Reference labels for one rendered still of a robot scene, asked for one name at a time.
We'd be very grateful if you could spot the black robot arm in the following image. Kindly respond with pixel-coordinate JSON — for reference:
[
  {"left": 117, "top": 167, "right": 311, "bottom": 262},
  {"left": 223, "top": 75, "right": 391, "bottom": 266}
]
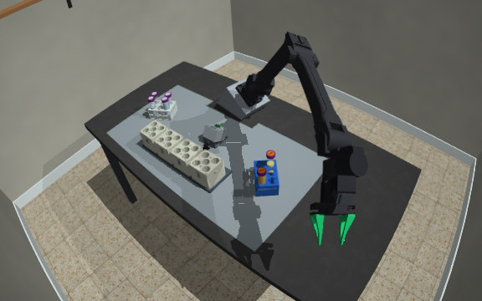
[{"left": 236, "top": 32, "right": 368, "bottom": 205}]

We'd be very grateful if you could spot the blue sample rack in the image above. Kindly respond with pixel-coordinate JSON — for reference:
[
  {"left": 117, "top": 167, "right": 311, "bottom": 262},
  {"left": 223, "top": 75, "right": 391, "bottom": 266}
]
[{"left": 254, "top": 160, "right": 279, "bottom": 196}]

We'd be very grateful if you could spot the white tube rack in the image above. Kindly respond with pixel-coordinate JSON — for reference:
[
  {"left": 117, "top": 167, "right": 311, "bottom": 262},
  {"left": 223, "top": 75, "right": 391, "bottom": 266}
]
[{"left": 148, "top": 100, "right": 177, "bottom": 120}]

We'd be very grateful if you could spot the white bucket adapter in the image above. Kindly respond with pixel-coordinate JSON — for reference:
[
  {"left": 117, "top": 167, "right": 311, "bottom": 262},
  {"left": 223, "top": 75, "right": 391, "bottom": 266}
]
[
  {"left": 170, "top": 138, "right": 203, "bottom": 176},
  {"left": 188, "top": 150, "right": 226, "bottom": 190},
  {"left": 154, "top": 129, "right": 184, "bottom": 164},
  {"left": 140, "top": 120, "right": 168, "bottom": 153}
]

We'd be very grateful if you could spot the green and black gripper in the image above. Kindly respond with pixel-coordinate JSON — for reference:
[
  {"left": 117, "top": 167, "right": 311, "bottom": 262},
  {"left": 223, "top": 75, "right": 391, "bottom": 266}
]
[{"left": 310, "top": 202, "right": 356, "bottom": 246}]

